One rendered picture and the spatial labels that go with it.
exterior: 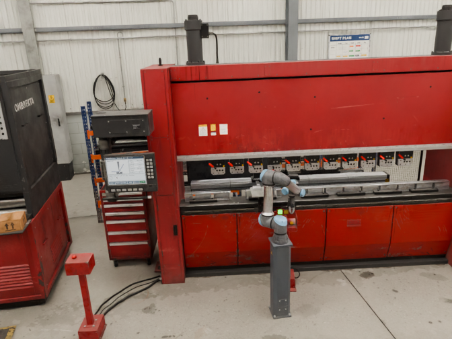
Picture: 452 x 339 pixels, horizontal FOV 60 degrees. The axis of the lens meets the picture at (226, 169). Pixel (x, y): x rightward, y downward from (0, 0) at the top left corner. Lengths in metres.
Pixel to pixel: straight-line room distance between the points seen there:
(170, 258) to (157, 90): 1.78
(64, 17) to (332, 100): 5.63
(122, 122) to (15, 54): 5.24
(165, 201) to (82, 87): 4.68
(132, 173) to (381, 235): 2.78
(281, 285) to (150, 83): 2.23
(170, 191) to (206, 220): 0.54
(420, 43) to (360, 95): 5.70
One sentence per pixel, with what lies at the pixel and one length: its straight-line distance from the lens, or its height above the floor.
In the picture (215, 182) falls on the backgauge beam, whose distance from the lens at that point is 4.45.
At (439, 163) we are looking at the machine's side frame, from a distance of 5.16.
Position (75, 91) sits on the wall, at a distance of 8.30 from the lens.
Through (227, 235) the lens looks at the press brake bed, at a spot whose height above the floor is 0.51.
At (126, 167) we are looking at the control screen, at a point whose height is 1.48.
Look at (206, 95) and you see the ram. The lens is 3.94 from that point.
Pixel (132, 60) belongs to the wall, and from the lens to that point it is 8.12.
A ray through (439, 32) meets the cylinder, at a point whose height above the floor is 2.52.
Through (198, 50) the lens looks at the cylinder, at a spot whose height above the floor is 2.44.
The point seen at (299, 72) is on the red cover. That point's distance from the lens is 3.99.
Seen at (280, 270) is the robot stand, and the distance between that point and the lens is 3.68.
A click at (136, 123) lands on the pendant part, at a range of 3.47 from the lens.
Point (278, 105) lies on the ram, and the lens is 4.01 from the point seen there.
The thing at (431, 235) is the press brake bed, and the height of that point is 0.38.
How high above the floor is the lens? 2.51
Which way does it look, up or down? 18 degrees down
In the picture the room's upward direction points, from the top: 2 degrees counter-clockwise
